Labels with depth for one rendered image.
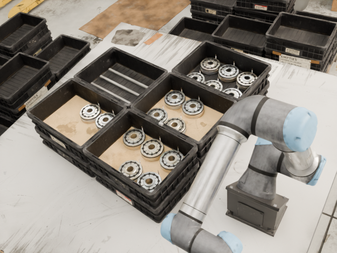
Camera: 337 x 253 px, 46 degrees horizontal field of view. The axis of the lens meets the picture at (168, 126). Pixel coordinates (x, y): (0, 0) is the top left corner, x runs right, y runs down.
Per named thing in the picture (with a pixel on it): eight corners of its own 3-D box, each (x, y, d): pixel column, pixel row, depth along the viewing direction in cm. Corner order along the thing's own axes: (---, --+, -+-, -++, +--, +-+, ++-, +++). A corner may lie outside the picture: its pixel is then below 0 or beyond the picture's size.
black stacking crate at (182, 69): (270, 83, 198) (272, 65, 189) (238, 119, 184) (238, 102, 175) (206, 57, 217) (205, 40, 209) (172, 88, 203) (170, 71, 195)
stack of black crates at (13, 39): (39, 55, 350) (19, 11, 317) (64, 64, 338) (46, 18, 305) (6, 84, 329) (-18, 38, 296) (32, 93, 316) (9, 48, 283)
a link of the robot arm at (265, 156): (255, 161, 161) (265, 129, 159) (286, 173, 154) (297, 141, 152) (243, 162, 151) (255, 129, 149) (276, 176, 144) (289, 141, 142)
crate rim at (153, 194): (199, 148, 163) (199, 145, 161) (152, 200, 149) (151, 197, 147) (129, 111, 182) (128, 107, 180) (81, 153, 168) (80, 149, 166)
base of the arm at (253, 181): (277, 195, 158) (285, 172, 157) (270, 203, 144) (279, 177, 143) (242, 180, 164) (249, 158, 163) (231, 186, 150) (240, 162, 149)
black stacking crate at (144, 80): (171, 89, 203) (169, 72, 195) (133, 124, 189) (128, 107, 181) (117, 63, 223) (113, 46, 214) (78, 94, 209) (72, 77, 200)
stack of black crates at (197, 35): (227, 49, 326) (227, 25, 309) (211, 71, 310) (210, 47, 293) (185, 39, 343) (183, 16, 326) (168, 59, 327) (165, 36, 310)
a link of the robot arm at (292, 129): (292, 148, 155) (265, 89, 108) (330, 162, 147) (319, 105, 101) (279, 176, 153) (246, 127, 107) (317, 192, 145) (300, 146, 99)
